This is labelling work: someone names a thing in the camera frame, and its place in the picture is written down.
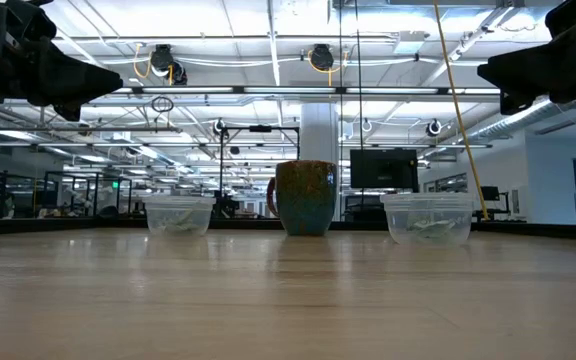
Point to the black wall monitor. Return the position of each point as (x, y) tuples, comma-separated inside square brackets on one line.
[(384, 169)]

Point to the clear plastic bowl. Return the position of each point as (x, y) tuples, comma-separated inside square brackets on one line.
[(178, 205), (428, 205)]

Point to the black equipment rack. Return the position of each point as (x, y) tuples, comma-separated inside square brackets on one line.
[(88, 192)]

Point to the white square pillar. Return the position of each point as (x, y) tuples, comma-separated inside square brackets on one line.
[(320, 132)]

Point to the black aluminium frame rail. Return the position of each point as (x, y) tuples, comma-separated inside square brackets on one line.
[(43, 225)]

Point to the small black desk monitor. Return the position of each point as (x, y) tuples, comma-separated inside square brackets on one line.
[(490, 193)]

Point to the small green sweetener packet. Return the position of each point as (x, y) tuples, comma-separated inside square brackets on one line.
[(179, 225), (430, 229)]

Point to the black camera rig frame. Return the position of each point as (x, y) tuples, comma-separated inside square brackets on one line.
[(260, 129)]

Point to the long ceiling light bar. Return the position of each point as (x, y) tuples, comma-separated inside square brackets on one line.
[(288, 90)]

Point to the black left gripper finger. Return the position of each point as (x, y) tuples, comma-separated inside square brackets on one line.
[(73, 82), (69, 111)]

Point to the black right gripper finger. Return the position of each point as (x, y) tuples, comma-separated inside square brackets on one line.
[(515, 102), (543, 70)]

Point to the green speckled ceramic mug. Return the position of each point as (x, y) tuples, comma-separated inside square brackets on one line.
[(305, 200)]

